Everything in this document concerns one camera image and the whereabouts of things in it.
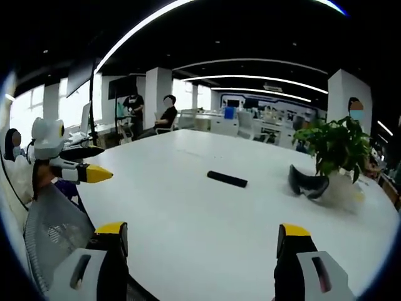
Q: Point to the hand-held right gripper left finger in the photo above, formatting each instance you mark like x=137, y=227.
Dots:
x=91, y=276

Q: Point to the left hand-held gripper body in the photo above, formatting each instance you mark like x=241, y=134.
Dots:
x=47, y=139

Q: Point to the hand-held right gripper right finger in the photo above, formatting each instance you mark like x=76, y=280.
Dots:
x=336, y=276

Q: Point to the black remote control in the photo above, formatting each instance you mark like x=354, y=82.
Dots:
x=227, y=179

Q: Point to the person's left hand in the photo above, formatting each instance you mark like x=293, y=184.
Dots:
x=42, y=178

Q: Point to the white desktop monitor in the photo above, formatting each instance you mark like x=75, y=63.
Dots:
x=85, y=119

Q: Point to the black stand pole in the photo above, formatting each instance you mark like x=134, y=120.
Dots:
x=92, y=109

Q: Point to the grey mesh office chair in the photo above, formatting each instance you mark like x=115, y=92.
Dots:
x=53, y=219

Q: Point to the pale round plant pot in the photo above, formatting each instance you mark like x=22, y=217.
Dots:
x=341, y=194

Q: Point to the black curved headset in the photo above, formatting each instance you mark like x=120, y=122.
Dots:
x=305, y=185

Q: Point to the green leafy plant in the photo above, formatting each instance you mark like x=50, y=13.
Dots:
x=338, y=144

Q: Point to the blue bin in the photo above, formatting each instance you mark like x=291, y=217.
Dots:
x=230, y=113

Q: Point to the white office chair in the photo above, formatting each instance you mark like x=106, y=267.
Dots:
x=245, y=123

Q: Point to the black wall screen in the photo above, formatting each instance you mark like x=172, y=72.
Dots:
x=122, y=87

